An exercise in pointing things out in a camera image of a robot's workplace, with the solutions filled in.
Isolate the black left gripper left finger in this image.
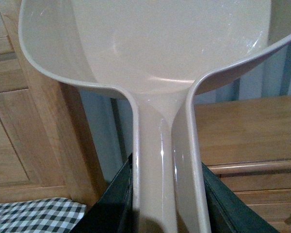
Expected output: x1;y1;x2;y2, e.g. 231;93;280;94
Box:
78;155;133;233

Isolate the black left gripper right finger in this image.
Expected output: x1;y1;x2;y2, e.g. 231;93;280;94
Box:
202;164;278;233

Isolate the beige plastic dustpan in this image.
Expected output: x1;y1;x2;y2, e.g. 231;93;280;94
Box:
18;0;291;233

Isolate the black white checkered bed sheet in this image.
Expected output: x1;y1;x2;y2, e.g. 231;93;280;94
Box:
0;198;87;233

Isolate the wooden nightstand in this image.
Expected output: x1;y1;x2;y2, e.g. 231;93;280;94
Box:
195;95;291;233

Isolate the wooden bed frame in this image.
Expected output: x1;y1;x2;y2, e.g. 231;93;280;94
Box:
0;0;106;206

